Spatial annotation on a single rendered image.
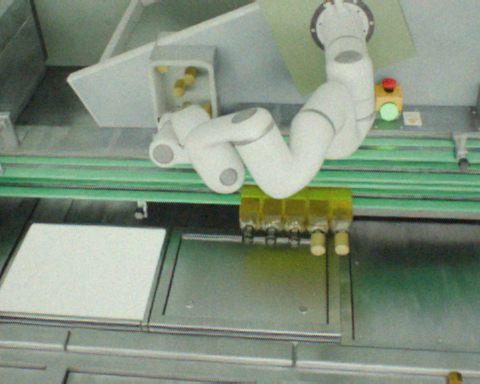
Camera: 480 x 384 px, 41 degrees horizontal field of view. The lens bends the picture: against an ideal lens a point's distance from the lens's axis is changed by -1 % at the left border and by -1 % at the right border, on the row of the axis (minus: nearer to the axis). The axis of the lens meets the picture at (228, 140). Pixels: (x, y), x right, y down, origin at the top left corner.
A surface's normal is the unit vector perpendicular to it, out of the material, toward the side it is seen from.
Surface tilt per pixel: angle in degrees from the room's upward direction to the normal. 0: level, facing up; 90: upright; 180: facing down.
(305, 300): 90
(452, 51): 0
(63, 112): 90
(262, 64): 0
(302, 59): 4
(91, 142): 90
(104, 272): 90
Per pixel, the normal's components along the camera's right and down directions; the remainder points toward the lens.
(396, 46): -0.08, 0.56
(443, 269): -0.07, -0.80
